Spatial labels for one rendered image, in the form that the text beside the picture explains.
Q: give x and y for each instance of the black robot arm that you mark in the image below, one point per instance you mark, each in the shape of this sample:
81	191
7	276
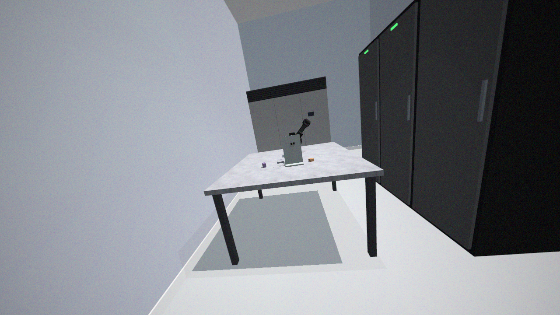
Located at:
306	123

